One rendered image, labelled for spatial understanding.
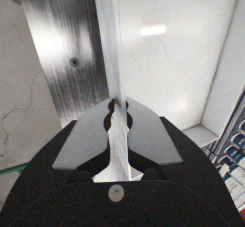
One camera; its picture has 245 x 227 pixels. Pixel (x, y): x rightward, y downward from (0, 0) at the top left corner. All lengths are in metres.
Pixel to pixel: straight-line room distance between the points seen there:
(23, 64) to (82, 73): 0.93
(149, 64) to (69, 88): 0.18
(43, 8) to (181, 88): 0.26
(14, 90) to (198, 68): 1.23
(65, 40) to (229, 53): 0.27
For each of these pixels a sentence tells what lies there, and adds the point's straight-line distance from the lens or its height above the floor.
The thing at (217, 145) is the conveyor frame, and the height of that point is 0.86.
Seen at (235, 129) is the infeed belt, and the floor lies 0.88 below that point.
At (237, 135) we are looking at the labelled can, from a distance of 0.70.
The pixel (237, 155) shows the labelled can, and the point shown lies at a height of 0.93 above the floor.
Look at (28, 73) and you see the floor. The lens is 1.19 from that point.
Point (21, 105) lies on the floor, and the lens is 1.32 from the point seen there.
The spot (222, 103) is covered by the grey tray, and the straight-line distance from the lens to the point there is 0.28.
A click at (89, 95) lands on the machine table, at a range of 0.29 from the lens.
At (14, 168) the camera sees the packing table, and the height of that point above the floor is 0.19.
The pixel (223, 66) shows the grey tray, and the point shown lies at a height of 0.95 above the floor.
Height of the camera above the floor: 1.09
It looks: 56 degrees down
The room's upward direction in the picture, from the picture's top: 146 degrees clockwise
